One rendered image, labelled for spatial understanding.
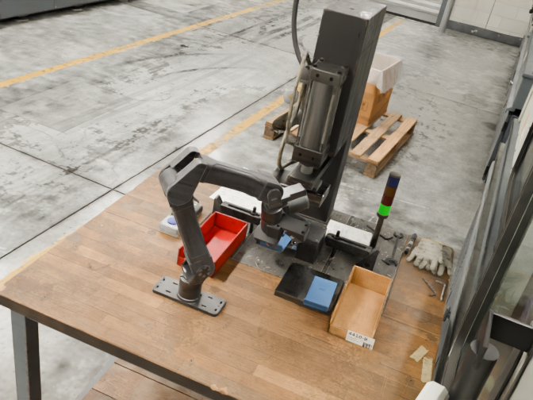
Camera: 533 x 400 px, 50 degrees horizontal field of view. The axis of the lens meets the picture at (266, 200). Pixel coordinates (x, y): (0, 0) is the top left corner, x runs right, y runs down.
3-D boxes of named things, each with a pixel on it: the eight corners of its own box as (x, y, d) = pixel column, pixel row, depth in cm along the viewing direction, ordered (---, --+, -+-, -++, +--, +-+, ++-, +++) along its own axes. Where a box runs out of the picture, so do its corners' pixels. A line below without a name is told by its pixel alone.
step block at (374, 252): (352, 266, 186) (359, 244, 181) (354, 261, 188) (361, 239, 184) (371, 273, 184) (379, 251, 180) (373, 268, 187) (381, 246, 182)
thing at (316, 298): (301, 306, 161) (304, 298, 160) (315, 276, 174) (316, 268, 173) (325, 315, 160) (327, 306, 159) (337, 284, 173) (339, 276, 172)
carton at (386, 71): (338, 91, 568) (350, 41, 543) (396, 111, 547) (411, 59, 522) (309, 108, 515) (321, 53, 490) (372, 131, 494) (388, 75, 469)
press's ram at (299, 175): (262, 198, 178) (278, 109, 163) (289, 167, 200) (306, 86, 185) (316, 217, 174) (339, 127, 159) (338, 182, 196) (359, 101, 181)
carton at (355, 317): (326, 334, 158) (332, 313, 154) (347, 284, 178) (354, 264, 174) (370, 352, 155) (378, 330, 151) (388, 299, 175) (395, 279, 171)
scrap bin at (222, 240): (176, 264, 171) (178, 248, 168) (212, 225, 192) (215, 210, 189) (212, 278, 169) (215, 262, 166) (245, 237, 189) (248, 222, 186)
